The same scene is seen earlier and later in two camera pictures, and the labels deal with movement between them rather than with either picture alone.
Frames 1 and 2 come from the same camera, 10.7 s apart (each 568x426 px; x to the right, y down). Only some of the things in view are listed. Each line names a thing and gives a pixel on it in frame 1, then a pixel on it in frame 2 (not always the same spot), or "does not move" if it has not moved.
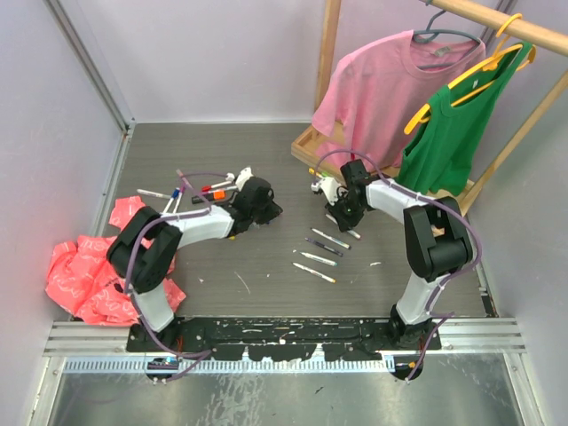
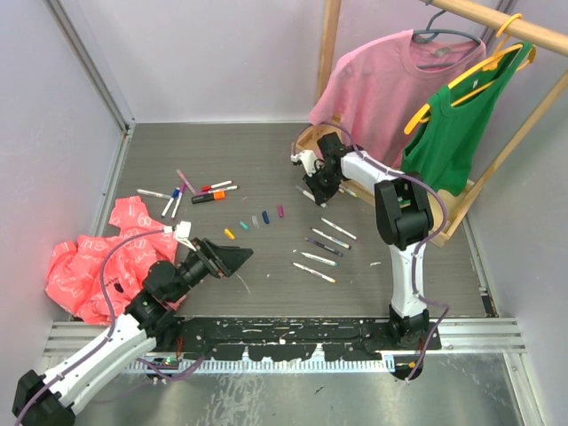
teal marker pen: [319, 259] does not move
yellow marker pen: [309, 270] does not move
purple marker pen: [326, 247] does not move
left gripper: [272, 212] -> [219, 260]
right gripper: [344, 224] -> [319, 194]
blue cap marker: [175, 194] does not move
